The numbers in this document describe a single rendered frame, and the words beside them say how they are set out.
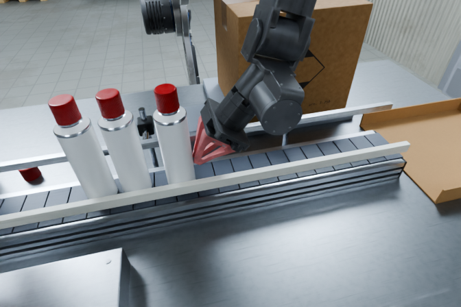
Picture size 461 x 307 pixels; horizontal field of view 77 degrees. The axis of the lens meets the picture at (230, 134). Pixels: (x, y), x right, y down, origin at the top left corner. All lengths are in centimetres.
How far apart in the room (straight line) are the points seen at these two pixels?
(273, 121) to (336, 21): 37
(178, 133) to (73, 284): 26
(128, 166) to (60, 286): 19
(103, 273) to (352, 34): 66
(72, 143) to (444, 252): 62
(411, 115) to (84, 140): 78
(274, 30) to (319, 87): 37
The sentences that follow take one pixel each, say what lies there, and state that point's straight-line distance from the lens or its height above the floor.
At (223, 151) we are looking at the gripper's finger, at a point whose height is 96.
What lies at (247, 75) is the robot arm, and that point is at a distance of 44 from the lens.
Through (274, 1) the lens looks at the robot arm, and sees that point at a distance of 41.
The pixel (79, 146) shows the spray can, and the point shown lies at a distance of 48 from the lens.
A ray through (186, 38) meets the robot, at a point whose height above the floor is 79.
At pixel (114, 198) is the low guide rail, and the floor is 91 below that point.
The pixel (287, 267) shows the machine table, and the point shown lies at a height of 83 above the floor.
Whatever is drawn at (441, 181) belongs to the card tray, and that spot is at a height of 83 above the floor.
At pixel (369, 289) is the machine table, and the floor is 83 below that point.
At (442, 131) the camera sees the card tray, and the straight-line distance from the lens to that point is 90.
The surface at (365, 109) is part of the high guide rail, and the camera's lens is 65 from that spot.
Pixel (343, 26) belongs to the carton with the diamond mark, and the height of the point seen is 108.
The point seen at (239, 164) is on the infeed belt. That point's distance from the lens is 59.
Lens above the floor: 129
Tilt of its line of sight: 39 degrees down
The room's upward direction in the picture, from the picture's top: 2 degrees counter-clockwise
